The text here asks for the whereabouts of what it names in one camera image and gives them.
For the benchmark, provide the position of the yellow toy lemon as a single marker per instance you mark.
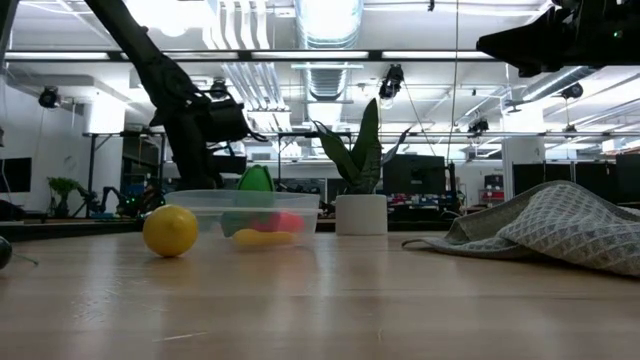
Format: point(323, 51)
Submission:
point(170, 231)

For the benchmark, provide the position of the small green background plant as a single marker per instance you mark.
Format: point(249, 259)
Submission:
point(62, 192)

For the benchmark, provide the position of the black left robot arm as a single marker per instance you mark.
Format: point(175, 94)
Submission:
point(150, 55)

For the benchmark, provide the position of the black hanging ceiling camera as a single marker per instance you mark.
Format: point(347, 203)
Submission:
point(391, 82)
point(49, 97)
point(572, 91)
point(218, 90)

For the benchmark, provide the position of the grey waffle cloth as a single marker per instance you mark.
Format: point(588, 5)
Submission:
point(560, 225)

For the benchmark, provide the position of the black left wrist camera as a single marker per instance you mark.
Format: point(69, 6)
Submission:
point(227, 122)

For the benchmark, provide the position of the snake plant in white pot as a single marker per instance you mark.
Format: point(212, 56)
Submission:
point(361, 215)

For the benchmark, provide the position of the clear plastic container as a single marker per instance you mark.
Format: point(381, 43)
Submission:
point(210, 200)

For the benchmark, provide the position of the black wall monitor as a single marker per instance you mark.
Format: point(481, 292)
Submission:
point(15, 175)

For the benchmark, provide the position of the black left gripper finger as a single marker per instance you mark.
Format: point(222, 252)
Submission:
point(197, 172)

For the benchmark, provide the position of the green toy vegetable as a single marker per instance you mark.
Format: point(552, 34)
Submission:
point(255, 179)

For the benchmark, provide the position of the background robot arms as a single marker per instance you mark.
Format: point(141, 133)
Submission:
point(125, 202)

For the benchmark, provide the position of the orange toy carrot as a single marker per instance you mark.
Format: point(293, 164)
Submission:
point(282, 221)

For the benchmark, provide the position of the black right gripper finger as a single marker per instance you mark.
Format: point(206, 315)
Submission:
point(540, 42)

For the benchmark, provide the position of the dark green round toy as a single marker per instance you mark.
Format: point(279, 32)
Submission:
point(4, 252)

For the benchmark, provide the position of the silver ceiling duct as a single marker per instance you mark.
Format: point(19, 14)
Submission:
point(327, 30)

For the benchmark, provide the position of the yellow toy banana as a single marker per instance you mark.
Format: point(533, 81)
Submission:
point(262, 237)

